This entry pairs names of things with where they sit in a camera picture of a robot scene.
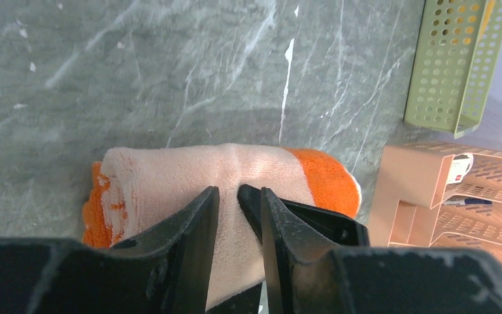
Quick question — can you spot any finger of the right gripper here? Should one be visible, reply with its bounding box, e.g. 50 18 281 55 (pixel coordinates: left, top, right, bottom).
237 183 371 248

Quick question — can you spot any orange plastic file organizer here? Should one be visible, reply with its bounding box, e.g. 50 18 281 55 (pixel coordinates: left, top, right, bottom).
367 141 502 263

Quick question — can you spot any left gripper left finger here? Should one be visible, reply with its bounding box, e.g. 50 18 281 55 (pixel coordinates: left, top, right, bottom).
0 186 219 313

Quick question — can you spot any green plastic basket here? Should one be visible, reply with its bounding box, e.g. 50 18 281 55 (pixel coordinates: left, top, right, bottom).
404 0 502 139

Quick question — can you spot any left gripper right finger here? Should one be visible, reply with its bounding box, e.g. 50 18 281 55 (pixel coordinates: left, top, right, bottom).
261 188 502 313

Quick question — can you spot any orange white towel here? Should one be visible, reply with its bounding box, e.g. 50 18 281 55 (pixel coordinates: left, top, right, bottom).
81 143 363 312

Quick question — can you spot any white label box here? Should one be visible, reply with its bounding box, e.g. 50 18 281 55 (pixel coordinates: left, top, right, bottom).
446 153 474 184

